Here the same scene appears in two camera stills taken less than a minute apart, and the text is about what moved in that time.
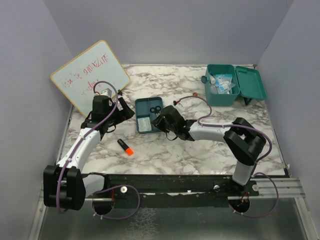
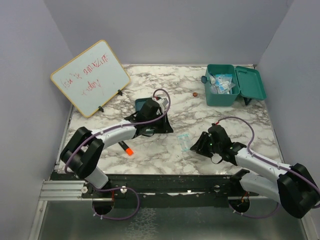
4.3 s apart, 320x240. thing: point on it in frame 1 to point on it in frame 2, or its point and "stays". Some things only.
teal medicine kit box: x=247 y=81 stays
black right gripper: x=158 y=121 to x=200 y=145
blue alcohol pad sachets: x=223 y=83 stays
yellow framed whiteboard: x=77 y=79 stays
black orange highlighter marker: x=127 y=150 stays
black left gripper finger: x=127 y=111 to x=168 y=128
